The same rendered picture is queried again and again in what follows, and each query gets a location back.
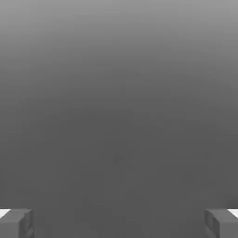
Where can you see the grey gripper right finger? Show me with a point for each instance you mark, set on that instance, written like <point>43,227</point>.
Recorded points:
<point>225,225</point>

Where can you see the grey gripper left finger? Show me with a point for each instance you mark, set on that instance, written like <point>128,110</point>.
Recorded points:
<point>13,225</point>

